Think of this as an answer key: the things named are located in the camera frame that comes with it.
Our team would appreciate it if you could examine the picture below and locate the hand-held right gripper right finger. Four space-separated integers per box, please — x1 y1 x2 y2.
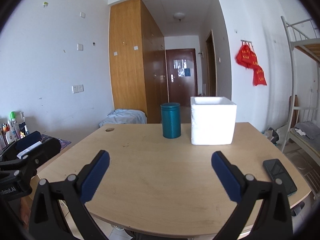
211 151 293 240

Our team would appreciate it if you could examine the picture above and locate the wooden wardrobe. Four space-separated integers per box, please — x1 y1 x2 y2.
109 0 165 124

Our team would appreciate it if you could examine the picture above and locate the brown side door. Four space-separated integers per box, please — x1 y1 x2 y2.
205 29 217 97

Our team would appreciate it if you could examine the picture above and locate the patterned purple cloth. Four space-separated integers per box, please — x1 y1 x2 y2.
40 134 73 153

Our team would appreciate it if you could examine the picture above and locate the brown entry door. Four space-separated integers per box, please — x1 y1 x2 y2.
165 49 198 107

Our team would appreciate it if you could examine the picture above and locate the black smartphone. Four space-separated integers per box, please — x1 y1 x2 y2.
262 159 298 196

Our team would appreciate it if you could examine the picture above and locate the group of toiletry bottles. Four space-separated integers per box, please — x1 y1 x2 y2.
0 111 30 153

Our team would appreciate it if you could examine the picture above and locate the red cloth bag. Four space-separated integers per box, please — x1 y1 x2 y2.
252 65 267 86
247 51 258 69
236 44 252 68

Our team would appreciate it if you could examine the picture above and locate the brown wooden board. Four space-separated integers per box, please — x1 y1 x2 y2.
289 95 299 128

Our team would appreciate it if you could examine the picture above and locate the grey folded cloth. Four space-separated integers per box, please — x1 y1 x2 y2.
295 121 320 140

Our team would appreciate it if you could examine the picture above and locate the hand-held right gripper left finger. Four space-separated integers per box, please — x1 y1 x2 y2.
29 150 110 240

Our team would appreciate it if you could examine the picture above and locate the dark plastic bag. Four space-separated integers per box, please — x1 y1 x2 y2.
265 127 279 144

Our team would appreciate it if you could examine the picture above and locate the teal metal canister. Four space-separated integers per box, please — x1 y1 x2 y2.
160 102 181 139

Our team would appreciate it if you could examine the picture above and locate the light blue cloth bundle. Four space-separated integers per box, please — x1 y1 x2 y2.
99 109 147 128

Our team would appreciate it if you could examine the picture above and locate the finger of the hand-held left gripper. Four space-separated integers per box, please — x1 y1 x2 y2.
16 131 42 148
0 138 62 178

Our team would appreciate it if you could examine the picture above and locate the grey metal bunk bed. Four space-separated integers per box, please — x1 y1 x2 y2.
280 16 320 198

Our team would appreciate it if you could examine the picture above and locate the white foam box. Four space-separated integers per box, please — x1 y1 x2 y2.
190 96 237 145

